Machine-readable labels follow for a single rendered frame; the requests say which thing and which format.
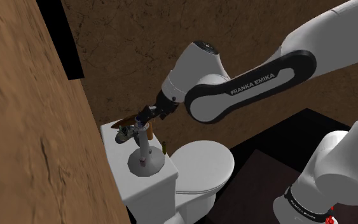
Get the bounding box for dark robot stand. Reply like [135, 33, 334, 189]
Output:
[208, 108, 358, 224]

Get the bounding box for grey green sneaker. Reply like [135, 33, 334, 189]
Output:
[114, 125, 137, 144]

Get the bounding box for brown boat-shaped dish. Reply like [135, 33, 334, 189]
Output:
[110, 113, 139, 130]

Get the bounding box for grey wide-based vase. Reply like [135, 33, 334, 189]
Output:
[127, 122, 166, 178]

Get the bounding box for white toilet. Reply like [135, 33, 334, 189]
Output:
[100, 120, 235, 224]

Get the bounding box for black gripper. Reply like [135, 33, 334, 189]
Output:
[138, 90, 180, 125]

